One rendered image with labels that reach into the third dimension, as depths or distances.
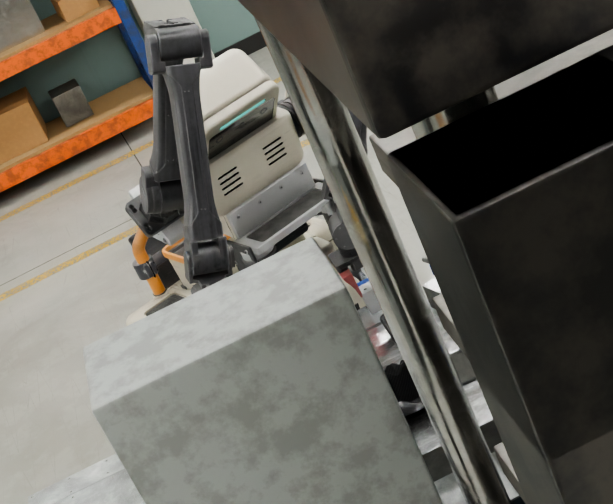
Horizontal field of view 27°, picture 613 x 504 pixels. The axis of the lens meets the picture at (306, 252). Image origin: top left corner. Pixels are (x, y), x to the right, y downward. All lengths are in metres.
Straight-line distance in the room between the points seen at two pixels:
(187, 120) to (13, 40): 4.94
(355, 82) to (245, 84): 1.89
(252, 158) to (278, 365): 1.35
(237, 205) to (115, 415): 1.37
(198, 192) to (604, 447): 1.57
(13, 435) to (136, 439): 3.42
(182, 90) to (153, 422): 0.96
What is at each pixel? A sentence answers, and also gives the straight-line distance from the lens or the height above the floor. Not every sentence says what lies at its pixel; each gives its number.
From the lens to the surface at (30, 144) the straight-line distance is 7.21.
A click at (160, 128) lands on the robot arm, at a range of 2.38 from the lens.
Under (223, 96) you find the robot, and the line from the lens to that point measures 2.58.
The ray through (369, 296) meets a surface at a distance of 2.46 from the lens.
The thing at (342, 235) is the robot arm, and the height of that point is 1.11.
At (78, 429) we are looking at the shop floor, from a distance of 4.57.
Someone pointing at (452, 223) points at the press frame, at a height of 1.80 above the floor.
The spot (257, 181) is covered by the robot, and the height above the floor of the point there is 1.12.
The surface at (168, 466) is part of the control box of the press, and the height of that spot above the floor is 1.37.
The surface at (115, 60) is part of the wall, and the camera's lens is 7.66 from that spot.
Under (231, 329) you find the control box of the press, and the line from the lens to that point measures 1.35.
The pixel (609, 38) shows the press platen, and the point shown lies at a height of 1.54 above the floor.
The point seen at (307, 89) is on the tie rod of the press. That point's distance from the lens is 1.50.
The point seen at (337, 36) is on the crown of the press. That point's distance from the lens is 0.71.
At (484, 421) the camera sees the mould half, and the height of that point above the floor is 0.86.
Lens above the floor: 2.07
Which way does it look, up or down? 25 degrees down
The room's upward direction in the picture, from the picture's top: 25 degrees counter-clockwise
